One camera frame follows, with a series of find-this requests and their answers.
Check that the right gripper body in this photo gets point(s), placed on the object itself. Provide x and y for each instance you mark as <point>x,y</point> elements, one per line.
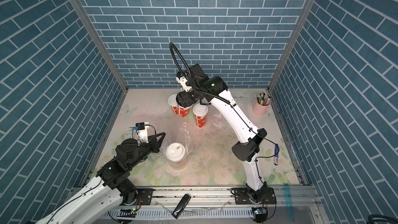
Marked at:
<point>188,99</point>

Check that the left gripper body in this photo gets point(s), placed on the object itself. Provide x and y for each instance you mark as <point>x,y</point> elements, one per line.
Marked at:
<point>152,145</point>

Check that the orange cup white lid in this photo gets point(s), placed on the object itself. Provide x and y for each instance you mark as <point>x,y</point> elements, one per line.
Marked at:
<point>176,155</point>

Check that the clear plastic carrier bag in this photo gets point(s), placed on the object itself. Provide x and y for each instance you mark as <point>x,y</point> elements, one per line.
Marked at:
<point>177,132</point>

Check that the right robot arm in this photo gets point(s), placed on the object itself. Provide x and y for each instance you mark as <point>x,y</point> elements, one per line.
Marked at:
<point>216,92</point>

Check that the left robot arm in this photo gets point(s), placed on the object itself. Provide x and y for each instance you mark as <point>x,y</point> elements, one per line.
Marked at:
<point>109,188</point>

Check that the back red cup white lid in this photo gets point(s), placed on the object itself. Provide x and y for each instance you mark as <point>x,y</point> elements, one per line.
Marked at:
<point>173,104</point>

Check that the red cup white lid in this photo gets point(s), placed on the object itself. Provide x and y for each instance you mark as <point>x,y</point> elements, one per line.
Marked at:
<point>200,112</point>
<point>173,104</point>

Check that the right red cup white lid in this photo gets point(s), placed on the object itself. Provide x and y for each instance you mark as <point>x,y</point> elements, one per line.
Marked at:
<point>200,112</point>

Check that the blue white pen box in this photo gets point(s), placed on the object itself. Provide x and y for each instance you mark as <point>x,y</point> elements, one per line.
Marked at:
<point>129,133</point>

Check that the pink pen holder cup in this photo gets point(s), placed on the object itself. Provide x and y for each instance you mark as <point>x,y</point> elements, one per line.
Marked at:
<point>261,106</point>

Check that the blue marker pen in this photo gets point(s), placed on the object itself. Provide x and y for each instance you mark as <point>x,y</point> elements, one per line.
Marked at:
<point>276,155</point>

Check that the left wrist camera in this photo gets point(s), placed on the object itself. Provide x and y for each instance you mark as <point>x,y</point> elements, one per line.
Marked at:
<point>141,129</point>

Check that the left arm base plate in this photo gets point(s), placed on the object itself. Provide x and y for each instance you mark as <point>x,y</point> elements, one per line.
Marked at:
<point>141,197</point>

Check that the black remote on rail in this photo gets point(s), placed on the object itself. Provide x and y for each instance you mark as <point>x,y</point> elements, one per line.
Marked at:
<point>181,206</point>

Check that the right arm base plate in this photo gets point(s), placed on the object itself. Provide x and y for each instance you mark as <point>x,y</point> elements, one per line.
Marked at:
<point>246,196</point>

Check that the aluminium front rail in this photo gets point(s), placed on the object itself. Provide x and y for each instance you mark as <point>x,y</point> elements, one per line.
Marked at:
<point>217,196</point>

